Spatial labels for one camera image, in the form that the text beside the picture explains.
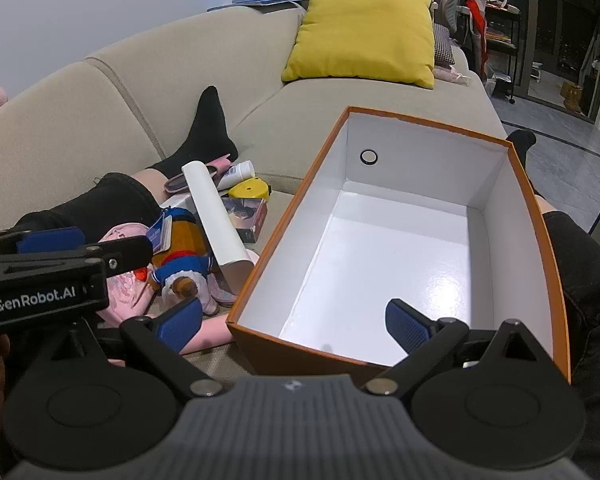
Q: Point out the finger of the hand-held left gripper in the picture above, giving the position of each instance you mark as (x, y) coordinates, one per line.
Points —
(50, 241)
(130, 254)

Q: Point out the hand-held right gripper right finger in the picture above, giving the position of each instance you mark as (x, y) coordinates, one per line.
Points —
(402, 325)

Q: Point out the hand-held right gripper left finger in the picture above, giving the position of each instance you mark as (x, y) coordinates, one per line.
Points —
(182, 321)

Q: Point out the pale pink pouch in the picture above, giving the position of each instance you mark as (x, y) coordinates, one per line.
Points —
(125, 285)

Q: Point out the small blue box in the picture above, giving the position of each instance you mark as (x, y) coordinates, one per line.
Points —
(159, 232)

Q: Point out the pink glittery pouch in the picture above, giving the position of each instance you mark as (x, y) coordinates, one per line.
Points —
(224, 294)

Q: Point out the plush doll with blue collar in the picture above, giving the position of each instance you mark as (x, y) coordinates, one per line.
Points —
(185, 240)

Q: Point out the orange cardboard box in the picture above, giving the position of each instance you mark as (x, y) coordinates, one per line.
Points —
(405, 240)

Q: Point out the pink case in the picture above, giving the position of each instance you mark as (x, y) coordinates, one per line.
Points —
(180, 182)

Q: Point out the curled white paper sheet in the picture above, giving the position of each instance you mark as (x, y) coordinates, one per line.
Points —
(215, 220)

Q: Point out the dark printed box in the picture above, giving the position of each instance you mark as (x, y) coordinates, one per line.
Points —
(245, 217)

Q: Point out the white printed tube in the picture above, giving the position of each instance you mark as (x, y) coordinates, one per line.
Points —
(237, 172)

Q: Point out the yellow tape measure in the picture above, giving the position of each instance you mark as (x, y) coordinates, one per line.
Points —
(250, 190)

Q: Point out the person's left leg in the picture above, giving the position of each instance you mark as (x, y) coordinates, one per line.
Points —
(205, 130)

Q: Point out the person's leg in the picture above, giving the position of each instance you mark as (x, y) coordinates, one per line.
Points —
(522, 142)
(205, 130)

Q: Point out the beige sofa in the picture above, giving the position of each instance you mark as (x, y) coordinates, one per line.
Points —
(130, 85)

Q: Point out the black shorts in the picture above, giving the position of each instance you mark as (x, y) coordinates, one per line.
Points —
(585, 285)

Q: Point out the person's right leg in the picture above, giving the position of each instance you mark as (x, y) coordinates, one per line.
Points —
(522, 142)

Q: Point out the small pink cloth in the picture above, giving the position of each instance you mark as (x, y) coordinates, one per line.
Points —
(450, 75)

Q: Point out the houndstooth cushion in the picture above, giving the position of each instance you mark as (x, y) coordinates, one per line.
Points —
(442, 45)

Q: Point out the blue book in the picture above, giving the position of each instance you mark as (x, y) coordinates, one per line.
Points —
(260, 2)

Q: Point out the brown boots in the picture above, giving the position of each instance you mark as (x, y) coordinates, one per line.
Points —
(573, 97)

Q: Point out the yellow pillow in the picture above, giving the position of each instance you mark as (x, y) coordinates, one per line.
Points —
(365, 35)

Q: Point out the black metal rack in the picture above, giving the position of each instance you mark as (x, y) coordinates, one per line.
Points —
(502, 35)

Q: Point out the red cloth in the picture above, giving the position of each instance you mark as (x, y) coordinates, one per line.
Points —
(476, 25)

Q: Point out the pink office chair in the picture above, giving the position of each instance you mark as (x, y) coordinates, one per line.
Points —
(452, 0)

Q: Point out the glass sliding door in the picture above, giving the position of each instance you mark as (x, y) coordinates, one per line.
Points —
(560, 35)

